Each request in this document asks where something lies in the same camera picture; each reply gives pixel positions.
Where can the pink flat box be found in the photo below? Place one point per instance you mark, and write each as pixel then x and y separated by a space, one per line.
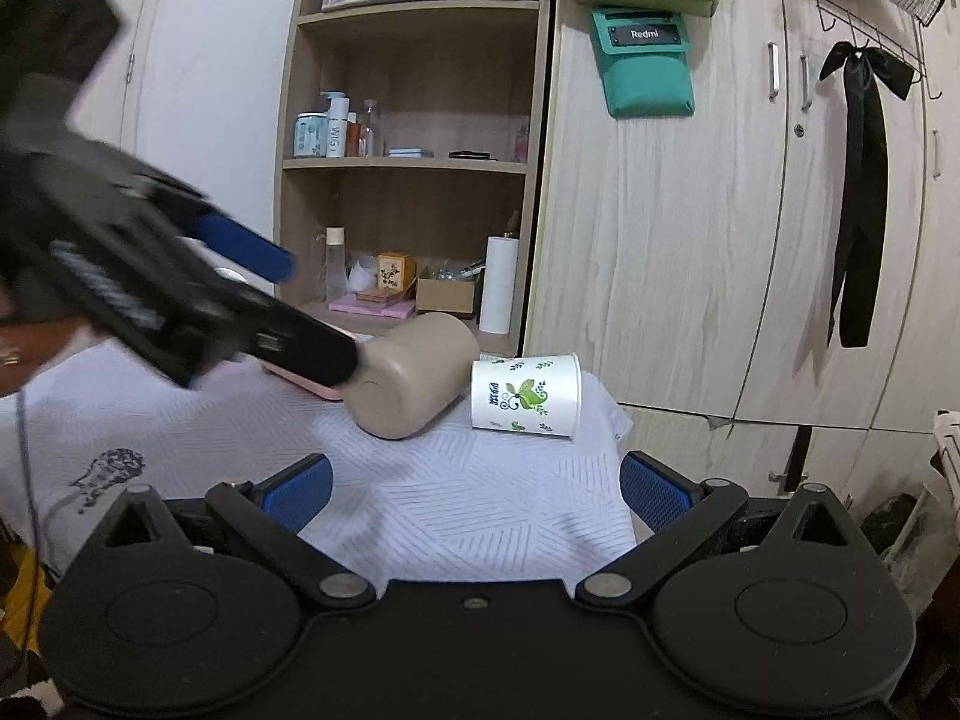
pixel 353 305

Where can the light wood wardrobe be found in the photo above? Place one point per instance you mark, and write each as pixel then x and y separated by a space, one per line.
pixel 688 262

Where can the white door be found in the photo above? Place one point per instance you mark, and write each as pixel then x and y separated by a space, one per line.
pixel 108 107

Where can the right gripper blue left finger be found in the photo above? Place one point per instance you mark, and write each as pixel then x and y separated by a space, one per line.
pixel 266 519

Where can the taupe brown plastic cup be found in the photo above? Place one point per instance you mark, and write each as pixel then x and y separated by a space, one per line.
pixel 410 375

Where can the teal wipes canister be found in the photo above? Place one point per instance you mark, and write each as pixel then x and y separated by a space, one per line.
pixel 310 135

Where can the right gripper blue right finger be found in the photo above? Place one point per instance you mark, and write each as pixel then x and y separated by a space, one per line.
pixel 685 518

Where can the white paper towel roll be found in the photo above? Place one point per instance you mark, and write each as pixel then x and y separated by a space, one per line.
pixel 498 283

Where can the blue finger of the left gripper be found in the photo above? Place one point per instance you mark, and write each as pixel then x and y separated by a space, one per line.
pixel 278 333
pixel 242 246

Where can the small cardboard box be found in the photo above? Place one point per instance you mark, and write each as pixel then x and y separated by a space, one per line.
pixel 458 298

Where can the teal redmi pouch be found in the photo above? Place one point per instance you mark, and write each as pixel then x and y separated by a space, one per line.
pixel 642 58

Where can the red liquid clear bottle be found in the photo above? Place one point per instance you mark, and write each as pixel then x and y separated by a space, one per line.
pixel 370 140

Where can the white lotion bottle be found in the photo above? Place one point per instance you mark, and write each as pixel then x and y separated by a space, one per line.
pixel 337 126

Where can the white cup green print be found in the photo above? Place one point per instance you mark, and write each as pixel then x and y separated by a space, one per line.
pixel 540 396

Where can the small orange printed box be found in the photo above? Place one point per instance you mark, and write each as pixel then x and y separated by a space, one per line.
pixel 396 272

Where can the wooden open shelf unit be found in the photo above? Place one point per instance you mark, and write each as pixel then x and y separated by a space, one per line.
pixel 454 80

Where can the clear bottle white cap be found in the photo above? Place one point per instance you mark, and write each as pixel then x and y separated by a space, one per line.
pixel 335 264

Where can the pink tumbler bottle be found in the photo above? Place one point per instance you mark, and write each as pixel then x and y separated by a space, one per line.
pixel 300 382

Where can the person's left hand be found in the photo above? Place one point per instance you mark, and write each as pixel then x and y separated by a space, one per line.
pixel 29 349

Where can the black ribbon bow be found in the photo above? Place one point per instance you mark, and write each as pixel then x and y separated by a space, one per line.
pixel 868 72

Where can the white patterned tablecloth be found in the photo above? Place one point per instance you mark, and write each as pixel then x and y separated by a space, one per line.
pixel 452 503

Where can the small pink bottle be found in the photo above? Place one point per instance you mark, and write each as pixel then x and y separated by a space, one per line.
pixel 520 149

